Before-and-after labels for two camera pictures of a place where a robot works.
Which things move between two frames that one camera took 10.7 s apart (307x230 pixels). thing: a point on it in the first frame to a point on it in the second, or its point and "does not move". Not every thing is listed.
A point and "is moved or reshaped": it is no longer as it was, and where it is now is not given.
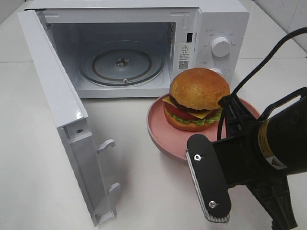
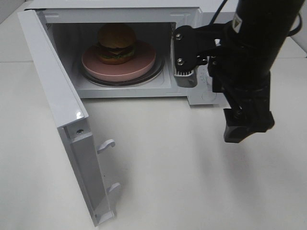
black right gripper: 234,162 to 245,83
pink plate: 249,110 is moved or reshaped
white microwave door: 69,112 does not move
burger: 193,104 to 116,44
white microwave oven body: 135,49 does not move
